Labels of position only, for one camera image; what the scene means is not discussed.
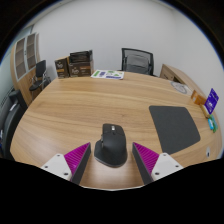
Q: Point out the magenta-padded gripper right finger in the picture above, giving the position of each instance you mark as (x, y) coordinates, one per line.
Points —
(146, 159)

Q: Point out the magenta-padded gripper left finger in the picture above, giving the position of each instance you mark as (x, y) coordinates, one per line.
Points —
(77, 159)

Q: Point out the black computer mouse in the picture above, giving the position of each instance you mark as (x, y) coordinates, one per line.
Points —
(110, 146)

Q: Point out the dark grey mouse pad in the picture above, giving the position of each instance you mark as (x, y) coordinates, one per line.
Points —
(175, 128)

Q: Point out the blue packet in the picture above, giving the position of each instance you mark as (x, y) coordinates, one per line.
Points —
(210, 122)

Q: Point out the small tan box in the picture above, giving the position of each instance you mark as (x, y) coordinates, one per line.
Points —
(205, 111)

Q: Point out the green packet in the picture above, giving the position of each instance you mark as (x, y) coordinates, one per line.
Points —
(214, 125)

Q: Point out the black padded office chair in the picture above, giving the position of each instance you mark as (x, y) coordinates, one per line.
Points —
(11, 120)

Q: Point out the orange-brown small box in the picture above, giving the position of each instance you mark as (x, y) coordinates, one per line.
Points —
(197, 98)

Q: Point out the round grey patterned disc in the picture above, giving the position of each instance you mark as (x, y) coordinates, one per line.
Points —
(181, 87)

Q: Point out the purple standing sign card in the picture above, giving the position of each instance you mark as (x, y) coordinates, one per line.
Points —
(211, 101)

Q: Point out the wide brown cardboard box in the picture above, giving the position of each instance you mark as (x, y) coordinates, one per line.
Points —
(81, 70)

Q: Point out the wooden side cabinet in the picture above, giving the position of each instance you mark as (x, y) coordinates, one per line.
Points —
(174, 74)

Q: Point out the white printed paper sheet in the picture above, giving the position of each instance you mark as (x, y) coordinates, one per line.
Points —
(107, 74)

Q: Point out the small brown cardboard box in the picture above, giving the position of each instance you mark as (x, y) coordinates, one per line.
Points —
(61, 69)

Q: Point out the small black visitor chair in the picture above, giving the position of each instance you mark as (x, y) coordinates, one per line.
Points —
(40, 75)

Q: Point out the black mesh office chair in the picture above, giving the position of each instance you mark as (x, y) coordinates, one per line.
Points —
(137, 62)

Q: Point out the black cardboard box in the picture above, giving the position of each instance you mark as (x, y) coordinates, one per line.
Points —
(81, 56)

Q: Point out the wooden shelf unit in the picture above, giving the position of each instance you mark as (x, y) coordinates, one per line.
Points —
(20, 71)

